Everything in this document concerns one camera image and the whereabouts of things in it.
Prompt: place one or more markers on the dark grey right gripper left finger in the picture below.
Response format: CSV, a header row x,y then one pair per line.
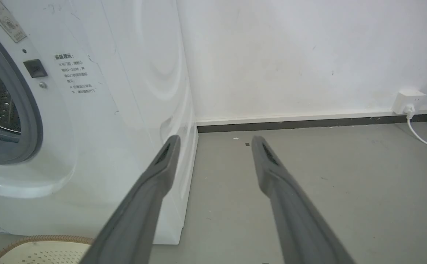
x,y
140,212

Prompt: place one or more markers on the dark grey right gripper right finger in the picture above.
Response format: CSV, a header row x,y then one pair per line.
x,y
294,216

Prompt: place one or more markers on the cream perforated laundry basket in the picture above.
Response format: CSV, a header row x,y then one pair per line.
x,y
41,253

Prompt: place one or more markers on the white front-load washing machine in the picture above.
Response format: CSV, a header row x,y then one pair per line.
x,y
88,110

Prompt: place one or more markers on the white plug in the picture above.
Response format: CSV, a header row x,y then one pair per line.
x,y
409,111

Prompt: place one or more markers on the white wall power socket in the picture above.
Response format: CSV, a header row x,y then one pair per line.
x,y
408,99

